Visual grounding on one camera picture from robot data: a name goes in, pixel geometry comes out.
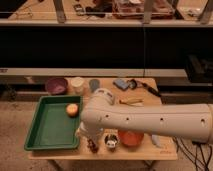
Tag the grey crumpled cloth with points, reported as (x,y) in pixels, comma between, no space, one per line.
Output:
(156,141)

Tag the black handled tool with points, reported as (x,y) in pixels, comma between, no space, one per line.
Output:
(133,84)

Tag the blue sponge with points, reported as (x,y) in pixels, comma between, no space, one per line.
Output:
(121,84)

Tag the small metal cup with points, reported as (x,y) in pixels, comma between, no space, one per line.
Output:
(111,141)

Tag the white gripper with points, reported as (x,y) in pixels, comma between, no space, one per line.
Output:
(92,133)

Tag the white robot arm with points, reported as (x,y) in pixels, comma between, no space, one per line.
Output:
(188,121)

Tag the orange bowl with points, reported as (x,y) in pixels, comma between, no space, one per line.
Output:
(129,138)

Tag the yellow red apple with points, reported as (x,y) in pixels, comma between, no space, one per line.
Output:
(72,110)

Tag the yellow wooden utensil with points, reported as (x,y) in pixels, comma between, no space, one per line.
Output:
(132,102)

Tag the dark grape bunch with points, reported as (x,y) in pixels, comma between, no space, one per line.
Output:
(92,146)

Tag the purple bowl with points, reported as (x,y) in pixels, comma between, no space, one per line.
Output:
(56,86)

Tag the grey blue cup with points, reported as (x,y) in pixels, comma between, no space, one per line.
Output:
(94,84)

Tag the green plastic tray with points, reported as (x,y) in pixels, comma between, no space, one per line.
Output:
(52,128)

